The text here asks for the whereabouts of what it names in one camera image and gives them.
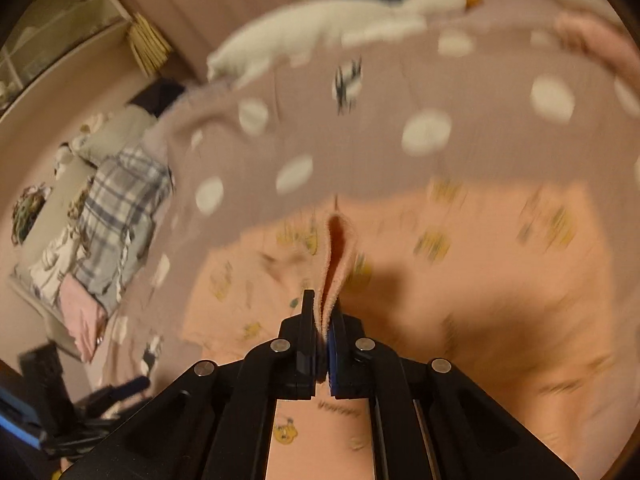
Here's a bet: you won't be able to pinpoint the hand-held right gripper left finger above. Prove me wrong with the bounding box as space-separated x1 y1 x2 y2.
60 289 323 480

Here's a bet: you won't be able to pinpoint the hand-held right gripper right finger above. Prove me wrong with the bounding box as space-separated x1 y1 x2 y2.
324 304 577 480

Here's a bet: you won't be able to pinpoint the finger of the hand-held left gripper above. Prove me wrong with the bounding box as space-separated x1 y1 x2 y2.
75 376 152 419

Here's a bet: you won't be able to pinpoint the peach cartoon print baby garment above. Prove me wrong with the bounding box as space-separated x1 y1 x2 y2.
182 180 633 480

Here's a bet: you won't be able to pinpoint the white printed baby clothes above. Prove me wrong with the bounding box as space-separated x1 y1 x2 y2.
30 230 86 306

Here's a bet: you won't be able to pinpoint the floral patterned clothes pile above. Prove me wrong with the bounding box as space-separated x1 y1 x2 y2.
12 185 51 246

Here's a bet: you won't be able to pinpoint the pink folded clothes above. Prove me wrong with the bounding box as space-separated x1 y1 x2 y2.
554 12 638 81

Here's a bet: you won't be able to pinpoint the pink cloth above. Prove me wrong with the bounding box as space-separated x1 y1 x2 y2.
57 277 108 363

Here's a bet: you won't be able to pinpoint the leopard patterned small cloth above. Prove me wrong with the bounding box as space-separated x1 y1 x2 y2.
67 194 90 222

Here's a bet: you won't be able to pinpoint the plaid blanket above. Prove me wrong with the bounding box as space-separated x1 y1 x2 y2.
72 145 176 311

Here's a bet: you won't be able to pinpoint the polka dot bed sheet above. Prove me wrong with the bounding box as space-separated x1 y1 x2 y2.
100 0 640 391

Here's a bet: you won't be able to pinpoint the black and white plush toy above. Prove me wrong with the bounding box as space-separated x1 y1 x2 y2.
54 142 76 181

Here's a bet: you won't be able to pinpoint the grey pillow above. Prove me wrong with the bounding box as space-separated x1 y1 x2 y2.
75 105 158 166

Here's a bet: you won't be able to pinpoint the dark cloth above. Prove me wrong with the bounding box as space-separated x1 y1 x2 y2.
131 79 188 118

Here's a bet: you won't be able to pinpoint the white goose plush toy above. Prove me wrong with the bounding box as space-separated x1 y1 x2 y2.
206 0 483 86

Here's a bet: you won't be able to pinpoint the yellow tassel fringe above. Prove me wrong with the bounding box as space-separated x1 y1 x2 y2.
126 12 173 76

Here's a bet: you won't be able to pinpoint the white open shelf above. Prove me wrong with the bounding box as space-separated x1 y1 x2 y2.
0 0 133 116

